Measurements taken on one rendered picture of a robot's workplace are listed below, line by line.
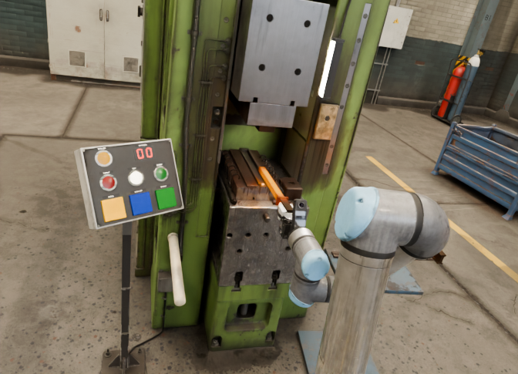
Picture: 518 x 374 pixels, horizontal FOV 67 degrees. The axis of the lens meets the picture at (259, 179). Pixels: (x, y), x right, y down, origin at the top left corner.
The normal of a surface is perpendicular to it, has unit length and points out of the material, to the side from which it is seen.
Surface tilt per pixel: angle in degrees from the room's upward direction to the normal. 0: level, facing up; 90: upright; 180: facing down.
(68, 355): 0
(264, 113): 90
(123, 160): 60
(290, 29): 90
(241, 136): 90
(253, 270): 90
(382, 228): 78
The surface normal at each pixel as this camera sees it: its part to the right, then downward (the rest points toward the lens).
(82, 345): 0.16, -0.89
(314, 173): 0.25, 0.45
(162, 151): 0.63, -0.08
